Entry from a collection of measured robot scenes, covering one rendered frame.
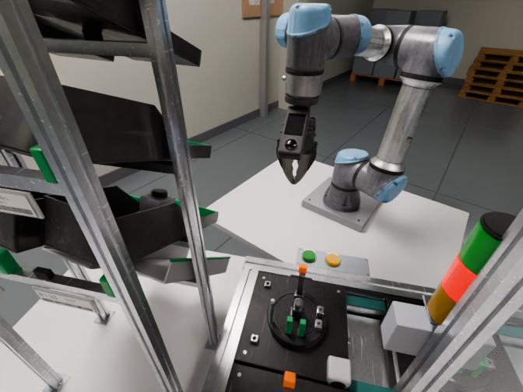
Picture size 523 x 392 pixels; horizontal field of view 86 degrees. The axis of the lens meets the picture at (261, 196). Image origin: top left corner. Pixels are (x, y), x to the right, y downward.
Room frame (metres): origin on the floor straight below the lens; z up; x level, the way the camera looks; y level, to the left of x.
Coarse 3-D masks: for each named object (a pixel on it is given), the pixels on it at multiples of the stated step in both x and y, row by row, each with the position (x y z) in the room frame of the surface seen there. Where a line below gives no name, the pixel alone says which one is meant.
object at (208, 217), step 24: (120, 192) 0.41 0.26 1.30; (48, 216) 0.29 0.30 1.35; (72, 216) 0.28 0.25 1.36; (120, 216) 0.39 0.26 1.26; (144, 216) 0.30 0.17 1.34; (168, 216) 0.34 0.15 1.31; (216, 216) 0.47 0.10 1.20; (48, 240) 0.28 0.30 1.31; (72, 240) 0.27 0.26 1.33; (144, 240) 0.29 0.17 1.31; (168, 240) 0.33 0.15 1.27; (96, 264) 0.24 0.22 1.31
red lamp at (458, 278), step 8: (456, 264) 0.21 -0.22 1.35; (448, 272) 0.22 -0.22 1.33; (456, 272) 0.21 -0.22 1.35; (464, 272) 0.20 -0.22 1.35; (448, 280) 0.21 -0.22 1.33; (456, 280) 0.20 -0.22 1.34; (464, 280) 0.19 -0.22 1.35; (472, 280) 0.19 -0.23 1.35; (448, 288) 0.20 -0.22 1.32; (456, 288) 0.20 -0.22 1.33; (464, 288) 0.19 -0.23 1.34; (456, 296) 0.19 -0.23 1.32
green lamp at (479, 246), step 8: (480, 224) 0.22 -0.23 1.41; (472, 232) 0.22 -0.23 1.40; (480, 232) 0.21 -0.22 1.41; (472, 240) 0.21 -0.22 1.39; (480, 240) 0.20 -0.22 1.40; (488, 240) 0.20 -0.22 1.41; (496, 240) 0.19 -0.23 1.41; (464, 248) 0.21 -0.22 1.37; (472, 248) 0.20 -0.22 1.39; (480, 248) 0.20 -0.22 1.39; (488, 248) 0.19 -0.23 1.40; (496, 248) 0.19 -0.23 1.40; (464, 256) 0.21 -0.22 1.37; (472, 256) 0.20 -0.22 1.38; (480, 256) 0.19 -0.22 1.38; (488, 256) 0.19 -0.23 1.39; (464, 264) 0.20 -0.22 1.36; (472, 264) 0.20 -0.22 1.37; (480, 264) 0.19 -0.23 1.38; (472, 272) 0.19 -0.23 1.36
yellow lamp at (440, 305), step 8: (440, 288) 0.21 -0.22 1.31; (432, 296) 0.22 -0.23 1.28; (440, 296) 0.21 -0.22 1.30; (448, 296) 0.20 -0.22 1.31; (432, 304) 0.21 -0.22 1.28; (440, 304) 0.20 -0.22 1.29; (448, 304) 0.19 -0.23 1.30; (432, 312) 0.20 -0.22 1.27; (440, 312) 0.20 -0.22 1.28; (448, 312) 0.19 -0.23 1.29; (440, 320) 0.19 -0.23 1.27
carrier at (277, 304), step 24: (264, 288) 0.45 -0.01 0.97; (288, 288) 0.45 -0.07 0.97; (312, 288) 0.45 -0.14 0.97; (336, 288) 0.45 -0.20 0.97; (264, 312) 0.38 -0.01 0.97; (288, 312) 0.37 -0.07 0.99; (312, 312) 0.37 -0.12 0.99; (336, 312) 0.38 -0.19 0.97; (240, 336) 0.32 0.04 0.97; (264, 336) 0.32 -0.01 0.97; (288, 336) 0.31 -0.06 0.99; (312, 336) 0.31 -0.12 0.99; (336, 336) 0.32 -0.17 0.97; (240, 360) 0.27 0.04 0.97; (264, 360) 0.27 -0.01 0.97; (288, 360) 0.27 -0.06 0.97; (312, 360) 0.27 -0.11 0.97; (336, 360) 0.26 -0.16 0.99; (336, 384) 0.23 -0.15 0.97
